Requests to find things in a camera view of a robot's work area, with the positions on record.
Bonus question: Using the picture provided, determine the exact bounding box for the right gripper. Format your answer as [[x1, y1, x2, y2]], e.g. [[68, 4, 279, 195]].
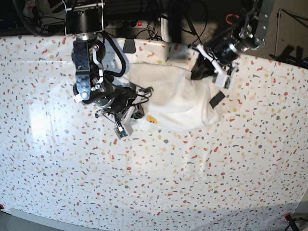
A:
[[95, 86, 154, 135]]

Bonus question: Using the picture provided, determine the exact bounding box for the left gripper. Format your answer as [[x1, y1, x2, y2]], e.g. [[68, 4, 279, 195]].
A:
[[190, 44, 238, 108]]

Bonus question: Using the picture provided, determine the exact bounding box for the white printed T-shirt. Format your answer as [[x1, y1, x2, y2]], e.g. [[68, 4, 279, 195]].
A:
[[128, 44, 224, 133]]

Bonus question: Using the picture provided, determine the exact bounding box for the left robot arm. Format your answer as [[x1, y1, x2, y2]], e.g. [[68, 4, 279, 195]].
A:
[[191, 0, 274, 90]]

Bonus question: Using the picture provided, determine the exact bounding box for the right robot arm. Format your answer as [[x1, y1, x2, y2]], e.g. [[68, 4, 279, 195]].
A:
[[63, 0, 153, 139]]

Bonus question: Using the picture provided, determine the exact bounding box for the black table clamp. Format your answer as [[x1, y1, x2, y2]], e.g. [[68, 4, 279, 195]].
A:
[[122, 38, 136, 54]]

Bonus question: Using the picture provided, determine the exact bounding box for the black tripod stand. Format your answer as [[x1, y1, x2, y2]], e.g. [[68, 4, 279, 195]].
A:
[[181, 14, 203, 45]]

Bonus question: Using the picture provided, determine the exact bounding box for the terrazzo pattern tablecloth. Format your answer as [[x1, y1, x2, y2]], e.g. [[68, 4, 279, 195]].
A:
[[0, 36, 308, 231]]

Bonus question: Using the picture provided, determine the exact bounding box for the red black corner clamp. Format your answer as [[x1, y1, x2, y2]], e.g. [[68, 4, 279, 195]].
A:
[[284, 213, 292, 223]]

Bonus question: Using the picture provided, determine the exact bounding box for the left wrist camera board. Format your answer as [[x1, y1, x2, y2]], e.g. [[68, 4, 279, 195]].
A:
[[215, 74, 233, 90]]

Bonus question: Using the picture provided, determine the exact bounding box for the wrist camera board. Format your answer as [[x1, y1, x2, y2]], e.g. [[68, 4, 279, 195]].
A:
[[215, 74, 233, 90], [114, 127, 130, 140]]

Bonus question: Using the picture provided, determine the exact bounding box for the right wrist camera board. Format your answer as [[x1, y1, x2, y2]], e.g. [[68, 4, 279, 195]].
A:
[[114, 127, 130, 140]]

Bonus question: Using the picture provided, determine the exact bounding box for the white power strip red switch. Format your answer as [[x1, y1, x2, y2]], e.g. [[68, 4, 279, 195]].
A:
[[106, 20, 148, 28]]

